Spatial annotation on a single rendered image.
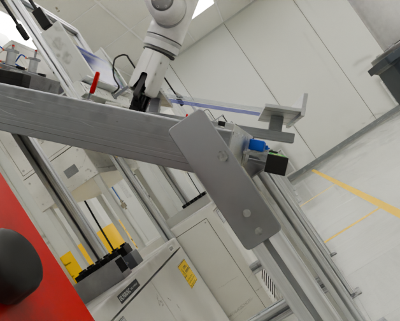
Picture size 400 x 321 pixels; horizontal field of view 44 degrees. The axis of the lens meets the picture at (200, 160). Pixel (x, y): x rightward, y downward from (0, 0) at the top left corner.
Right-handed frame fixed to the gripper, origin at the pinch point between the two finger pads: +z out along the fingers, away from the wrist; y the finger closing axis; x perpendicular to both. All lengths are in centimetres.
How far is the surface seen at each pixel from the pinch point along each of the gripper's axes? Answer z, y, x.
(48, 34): -16, -107, -82
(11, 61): -1.2, 0.7, -32.5
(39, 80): 0.9, -5.2, -27.4
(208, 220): 33, -96, 19
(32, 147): 19.8, -21.1, -30.6
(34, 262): 6, 85, 22
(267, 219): 3, 53, 34
